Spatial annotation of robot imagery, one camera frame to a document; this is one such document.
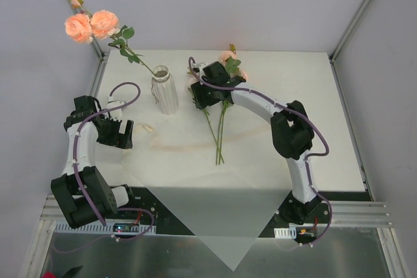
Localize cream ribbon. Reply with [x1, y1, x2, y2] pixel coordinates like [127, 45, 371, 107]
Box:
[132, 124, 267, 152]

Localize pink flowers with green leaves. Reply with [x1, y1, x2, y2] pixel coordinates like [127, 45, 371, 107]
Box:
[187, 44, 246, 165]

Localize white wrapping paper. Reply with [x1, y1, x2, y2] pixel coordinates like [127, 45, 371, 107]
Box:
[122, 118, 291, 270]

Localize peach rose stem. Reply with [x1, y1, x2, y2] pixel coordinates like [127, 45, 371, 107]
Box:
[65, 0, 152, 72]

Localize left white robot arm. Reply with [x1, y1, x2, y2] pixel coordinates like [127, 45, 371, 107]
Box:
[50, 96, 138, 229]

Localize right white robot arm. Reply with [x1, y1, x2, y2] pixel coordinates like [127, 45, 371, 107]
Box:
[188, 57, 317, 223]

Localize white ribbed ceramic vase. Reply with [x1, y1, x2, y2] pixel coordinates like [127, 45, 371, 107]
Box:
[151, 65, 179, 115]

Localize black object at bottom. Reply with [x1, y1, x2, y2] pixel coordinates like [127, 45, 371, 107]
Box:
[62, 266, 83, 278]

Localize red object at bottom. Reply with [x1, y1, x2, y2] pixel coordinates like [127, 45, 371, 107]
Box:
[41, 271, 57, 278]

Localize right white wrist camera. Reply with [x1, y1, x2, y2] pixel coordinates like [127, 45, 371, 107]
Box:
[193, 63, 209, 77]

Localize left aluminium frame post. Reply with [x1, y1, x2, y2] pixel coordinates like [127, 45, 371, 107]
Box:
[50, 0, 110, 61]

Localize aluminium frame post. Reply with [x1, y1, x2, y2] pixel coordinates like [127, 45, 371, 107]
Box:
[50, 0, 110, 61]
[329, 0, 373, 64]

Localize left white cable duct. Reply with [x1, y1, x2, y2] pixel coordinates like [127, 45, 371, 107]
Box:
[55, 221, 156, 236]

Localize white cable duct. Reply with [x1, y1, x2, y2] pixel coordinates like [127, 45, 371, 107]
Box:
[55, 221, 156, 236]
[274, 226, 297, 240]

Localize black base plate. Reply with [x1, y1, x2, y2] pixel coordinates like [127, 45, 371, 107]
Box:
[109, 188, 371, 238]

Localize right white cable duct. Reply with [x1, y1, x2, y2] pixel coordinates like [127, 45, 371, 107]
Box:
[274, 226, 297, 240]

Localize right aluminium frame post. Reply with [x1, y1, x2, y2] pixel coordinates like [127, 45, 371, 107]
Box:
[329, 0, 373, 64]

